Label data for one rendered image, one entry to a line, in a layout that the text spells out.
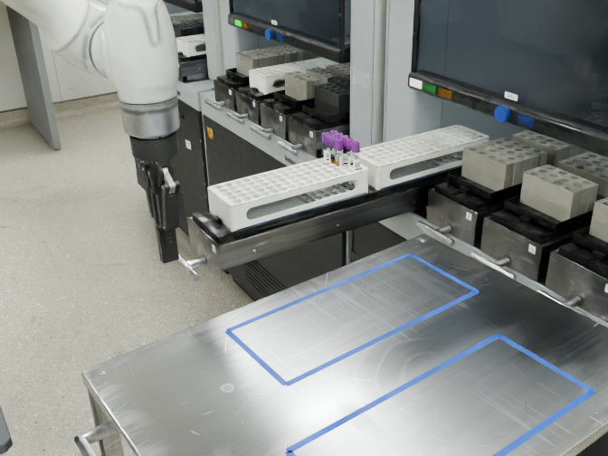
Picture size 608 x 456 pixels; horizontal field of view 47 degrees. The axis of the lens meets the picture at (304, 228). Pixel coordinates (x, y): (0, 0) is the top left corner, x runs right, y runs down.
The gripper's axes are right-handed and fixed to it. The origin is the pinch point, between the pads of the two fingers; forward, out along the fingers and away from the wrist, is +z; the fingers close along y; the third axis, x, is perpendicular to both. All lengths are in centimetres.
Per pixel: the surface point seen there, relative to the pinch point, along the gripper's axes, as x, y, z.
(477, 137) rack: -69, -3, -6
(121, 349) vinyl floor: -8, 85, 80
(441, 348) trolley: -18, -51, -2
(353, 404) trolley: -2, -53, -2
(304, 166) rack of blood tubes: -30.0, 2.9, -6.2
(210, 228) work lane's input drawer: -7.4, -2.0, -1.4
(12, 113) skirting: -25, 350, 73
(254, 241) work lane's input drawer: -13.5, -6.8, 0.8
